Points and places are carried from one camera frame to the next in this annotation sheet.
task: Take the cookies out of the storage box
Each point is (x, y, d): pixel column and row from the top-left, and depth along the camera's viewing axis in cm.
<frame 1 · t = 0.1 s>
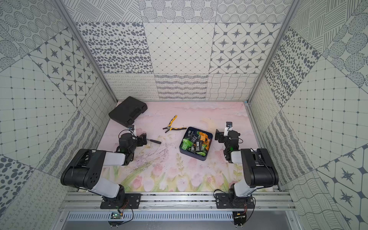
left hand: (137, 132, 94), fingers open
right hand: (224, 131, 95), fingers open
black plastic tool case: (126, 112, 109), point 6 cm above the table
yellow black pliers: (169, 128, 105), point 2 cm above the table
dark blue storage box: (195, 143, 92), point 6 cm above the table
green snack packet: (186, 143, 92), point 5 cm above the table

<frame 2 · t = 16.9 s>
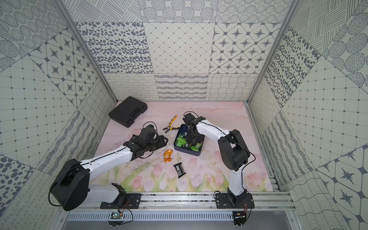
left hand: (166, 138, 86), fingers open
right hand: (193, 140, 93), fingers open
black cookie packet: (179, 169, 85), point 2 cm above the table
orange snack packet: (167, 155, 90), point 2 cm above the table
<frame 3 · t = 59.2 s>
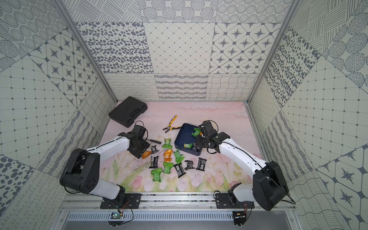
left hand: (146, 146, 91), fingers open
right hand: (200, 142, 85), fingers open
green snack packet: (167, 166, 87), point 2 cm above the table
small black cookie packet: (189, 164, 87), point 2 cm above the table
black cookie packet left: (154, 162, 87), point 2 cm above the table
black cookie packet right: (201, 164, 88), point 2 cm above the table
green snack packet 2: (167, 143, 97), on the table
green snack packet 3: (179, 157, 90), point 2 cm above the table
green snack packet 4: (156, 172, 85), on the table
orange snack packet 2: (145, 154, 92), point 2 cm above the table
tiny black cookie packet: (154, 149, 94), on the table
green snack packet 5: (188, 145, 95), point 3 cm above the table
the other named things where they were.

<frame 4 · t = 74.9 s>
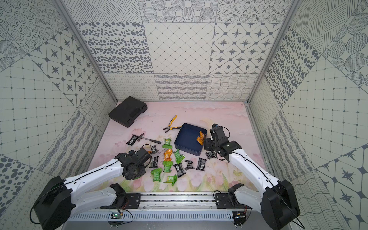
left hand: (141, 170, 82), fingers open
right hand: (209, 144, 84), fingers open
green snack packet 5: (171, 179, 81), point 2 cm above the table
black packet far left: (132, 140, 97), point 3 cm above the table
black cookie packet far right: (211, 154, 92), point 2 cm above the table
orange snack packet in box: (201, 139, 97), point 3 cm above the table
